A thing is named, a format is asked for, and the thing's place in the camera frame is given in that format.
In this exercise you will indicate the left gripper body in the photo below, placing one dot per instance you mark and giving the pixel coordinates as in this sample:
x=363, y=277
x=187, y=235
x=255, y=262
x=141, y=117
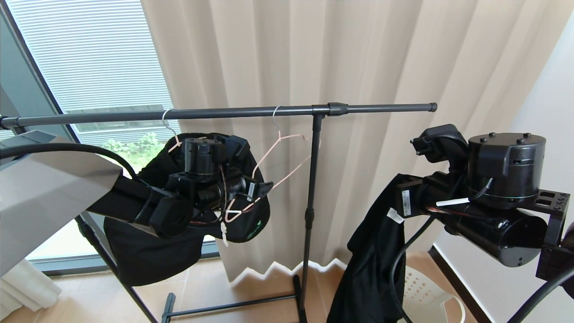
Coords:
x=224, y=193

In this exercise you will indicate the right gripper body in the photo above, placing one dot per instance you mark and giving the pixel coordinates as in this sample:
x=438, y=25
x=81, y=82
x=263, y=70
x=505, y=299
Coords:
x=502, y=233

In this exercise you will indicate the pink clothes hanger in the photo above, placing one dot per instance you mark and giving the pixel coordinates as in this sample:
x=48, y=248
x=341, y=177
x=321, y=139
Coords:
x=289, y=173
x=176, y=144

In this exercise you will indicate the black shorts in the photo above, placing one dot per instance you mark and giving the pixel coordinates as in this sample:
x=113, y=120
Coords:
x=148, y=255

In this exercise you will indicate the black garment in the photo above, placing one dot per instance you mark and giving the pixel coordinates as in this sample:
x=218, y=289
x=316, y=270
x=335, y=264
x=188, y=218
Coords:
x=367, y=269

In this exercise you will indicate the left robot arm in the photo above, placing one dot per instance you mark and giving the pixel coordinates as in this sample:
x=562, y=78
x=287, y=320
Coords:
x=45, y=193

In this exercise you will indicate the black clothes rack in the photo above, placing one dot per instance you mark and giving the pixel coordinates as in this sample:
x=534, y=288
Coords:
x=224, y=112

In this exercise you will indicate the white laundry basket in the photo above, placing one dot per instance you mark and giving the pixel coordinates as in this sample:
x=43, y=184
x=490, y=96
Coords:
x=426, y=291

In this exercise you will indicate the beige curtain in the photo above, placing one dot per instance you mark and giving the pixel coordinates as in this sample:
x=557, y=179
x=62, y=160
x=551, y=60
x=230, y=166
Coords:
x=27, y=287
x=358, y=54

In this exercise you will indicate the window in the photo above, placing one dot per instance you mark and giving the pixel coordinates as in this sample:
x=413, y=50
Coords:
x=89, y=45

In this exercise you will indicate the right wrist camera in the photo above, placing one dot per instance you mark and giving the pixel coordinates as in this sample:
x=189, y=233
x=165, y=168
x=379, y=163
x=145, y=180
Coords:
x=441, y=141

